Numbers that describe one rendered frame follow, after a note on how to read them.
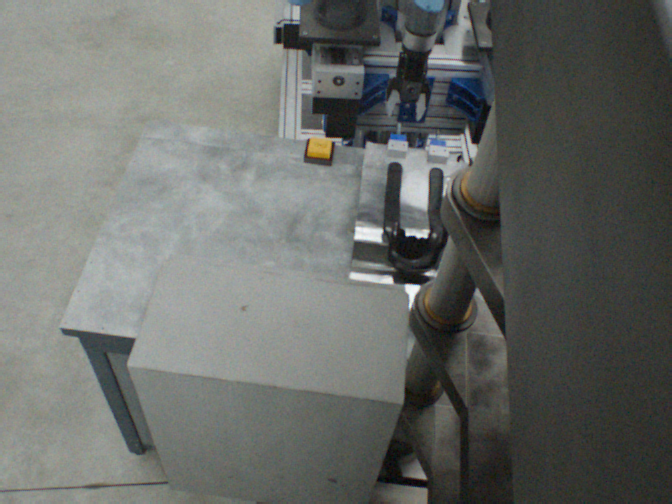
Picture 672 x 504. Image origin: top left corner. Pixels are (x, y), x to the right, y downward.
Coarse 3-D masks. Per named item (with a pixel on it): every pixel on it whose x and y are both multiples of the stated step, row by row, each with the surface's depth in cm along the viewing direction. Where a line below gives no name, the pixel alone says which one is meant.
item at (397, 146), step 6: (396, 126) 185; (396, 132) 183; (390, 138) 180; (396, 138) 180; (402, 138) 181; (390, 144) 177; (396, 144) 177; (402, 144) 177; (390, 150) 176; (396, 150) 176; (402, 150) 176; (390, 156) 178; (396, 156) 178; (402, 156) 177
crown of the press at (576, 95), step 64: (512, 0) 49; (576, 0) 33; (640, 0) 25; (512, 64) 46; (576, 64) 32; (640, 64) 24; (512, 128) 43; (576, 128) 30; (640, 128) 23; (512, 192) 41; (576, 192) 29; (640, 192) 23; (512, 256) 39; (576, 256) 28; (640, 256) 22; (512, 320) 37; (576, 320) 27; (640, 320) 21; (512, 384) 35; (576, 384) 26; (640, 384) 21; (512, 448) 33; (576, 448) 25; (640, 448) 20
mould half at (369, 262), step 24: (384, 168) 175; (408, 168) 176; (456, 168) 177; (360, 192) 170; (384, 192) 171; (408, 192) 171; (360, 216) 160; (408, 216) 163; (360, 240) 155; (384, 240) 155; (360, 264) 159; (384, 264) 159; (408, 288) 156
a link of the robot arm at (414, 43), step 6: (402, 30) 153; (408, 36) 151; (414, 36) 150; (420, 36) 158; (426, 36) 157; (432, 36) 151; (408, 42) 152; (414, 42) 151; (420, 42) 151; (426, 42) 151; (432, 42) 152; (408, 48) 154; (414, 48) 152; (420, 48) 152; (426, 48) 152
